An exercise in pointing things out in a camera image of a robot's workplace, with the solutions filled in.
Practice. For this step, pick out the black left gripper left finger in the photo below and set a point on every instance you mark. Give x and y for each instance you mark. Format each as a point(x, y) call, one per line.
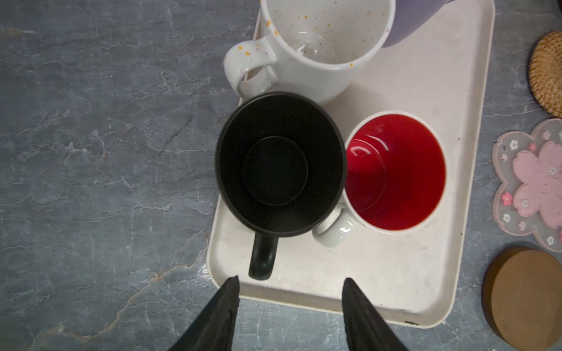
point(214, 328)

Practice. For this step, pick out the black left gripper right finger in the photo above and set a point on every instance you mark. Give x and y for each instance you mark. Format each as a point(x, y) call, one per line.
point(365, 328)

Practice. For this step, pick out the beige plastic tray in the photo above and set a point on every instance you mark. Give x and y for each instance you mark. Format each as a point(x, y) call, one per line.
point(438, 74)

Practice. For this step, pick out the light brown cork coaster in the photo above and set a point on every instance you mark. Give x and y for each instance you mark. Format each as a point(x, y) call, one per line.
point(521, 298)

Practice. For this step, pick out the black mug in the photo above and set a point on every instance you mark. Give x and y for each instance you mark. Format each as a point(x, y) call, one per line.
point(281, 167)

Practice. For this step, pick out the pink flower shaped coaster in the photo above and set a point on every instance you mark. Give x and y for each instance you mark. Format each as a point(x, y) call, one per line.
point(528, 201)

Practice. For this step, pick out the rattan woven round coaster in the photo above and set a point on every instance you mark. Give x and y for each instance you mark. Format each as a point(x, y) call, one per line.
point(544, 73)

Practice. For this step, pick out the white mug red inside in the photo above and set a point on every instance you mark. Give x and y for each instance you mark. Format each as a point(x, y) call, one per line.
point(396, 178)

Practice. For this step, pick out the white speckled mug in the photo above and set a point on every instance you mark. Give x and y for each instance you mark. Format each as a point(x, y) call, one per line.
point(311, 48)

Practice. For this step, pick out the white grey mug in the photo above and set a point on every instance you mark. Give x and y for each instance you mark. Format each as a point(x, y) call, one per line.
point(410, 15)

